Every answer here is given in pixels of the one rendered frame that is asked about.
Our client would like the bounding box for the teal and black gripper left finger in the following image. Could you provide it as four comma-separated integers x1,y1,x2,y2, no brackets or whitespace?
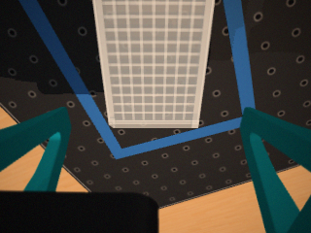
0,107,71,191

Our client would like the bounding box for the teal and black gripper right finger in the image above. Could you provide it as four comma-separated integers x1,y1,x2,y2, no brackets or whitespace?
240,107,311,233

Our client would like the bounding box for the blue tape outline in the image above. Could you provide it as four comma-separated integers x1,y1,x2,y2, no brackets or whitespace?
18,0,255,159

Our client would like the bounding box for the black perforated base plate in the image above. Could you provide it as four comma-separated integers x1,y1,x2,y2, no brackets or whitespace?
0,0,311,209

